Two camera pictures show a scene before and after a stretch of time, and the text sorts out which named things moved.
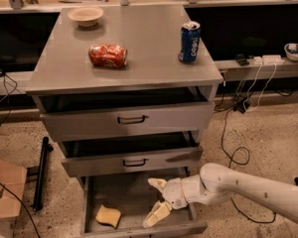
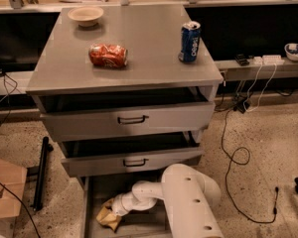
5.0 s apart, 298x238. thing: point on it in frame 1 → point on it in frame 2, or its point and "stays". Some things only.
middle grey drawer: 172,151 stays
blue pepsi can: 189,42 stays
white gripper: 173,192 → 118,208
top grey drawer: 67,116 stays
